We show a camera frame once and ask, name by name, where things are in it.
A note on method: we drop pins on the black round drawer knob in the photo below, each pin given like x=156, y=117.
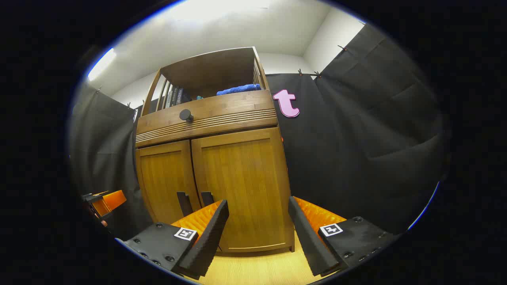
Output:
x=185, y=114

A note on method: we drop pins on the dark blue book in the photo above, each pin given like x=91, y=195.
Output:
x=183, y=95

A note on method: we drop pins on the ribbed wooden drawer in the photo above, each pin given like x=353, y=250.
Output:
x=237, y=105

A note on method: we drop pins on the black book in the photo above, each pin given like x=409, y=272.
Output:
x=175, y=96

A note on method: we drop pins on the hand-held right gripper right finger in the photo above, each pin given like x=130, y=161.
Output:
x=309, y=241

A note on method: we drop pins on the long ceiling light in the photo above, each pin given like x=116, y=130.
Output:
x=101, y=64

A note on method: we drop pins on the wooden double-door shoe cabinet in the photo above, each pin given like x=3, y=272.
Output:
x=214, y=69

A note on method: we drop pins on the blue towel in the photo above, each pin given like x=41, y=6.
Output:
x=237, y=89

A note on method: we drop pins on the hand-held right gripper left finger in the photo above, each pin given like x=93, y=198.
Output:
x=210, y=237

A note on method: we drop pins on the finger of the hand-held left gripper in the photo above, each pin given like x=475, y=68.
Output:
x=113, y=200

